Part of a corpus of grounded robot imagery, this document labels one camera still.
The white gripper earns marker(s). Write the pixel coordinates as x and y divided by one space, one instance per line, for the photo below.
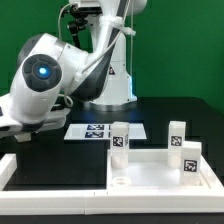
22 132

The white square table top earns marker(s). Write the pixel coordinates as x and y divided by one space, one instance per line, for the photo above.
148 169

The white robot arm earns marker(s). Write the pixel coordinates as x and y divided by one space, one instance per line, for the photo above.
51 73

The white sheet with tags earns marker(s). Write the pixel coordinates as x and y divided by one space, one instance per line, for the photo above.
101 132

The white U-shaped fence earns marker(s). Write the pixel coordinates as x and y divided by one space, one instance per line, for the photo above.
104 201

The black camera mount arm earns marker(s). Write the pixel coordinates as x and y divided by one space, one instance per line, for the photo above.
78 24

